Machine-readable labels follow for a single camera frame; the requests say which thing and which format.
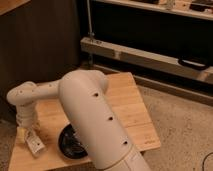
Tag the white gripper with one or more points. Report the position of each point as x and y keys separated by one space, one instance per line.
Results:
x=26 y=117

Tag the white plastic bottle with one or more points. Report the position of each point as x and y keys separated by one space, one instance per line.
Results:
x=34 y=143

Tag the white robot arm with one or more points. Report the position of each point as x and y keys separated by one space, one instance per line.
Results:
x=82 y=96

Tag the wooden table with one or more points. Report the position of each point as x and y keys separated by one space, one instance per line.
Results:
x=126 y=102

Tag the black ceramic bowl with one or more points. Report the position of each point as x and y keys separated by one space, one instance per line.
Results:
x=69 y=145

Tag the wooden shelf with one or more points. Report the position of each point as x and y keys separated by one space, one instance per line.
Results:
x=159 y=8

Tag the metal pole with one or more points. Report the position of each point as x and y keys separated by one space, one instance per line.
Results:
x=91 y=33

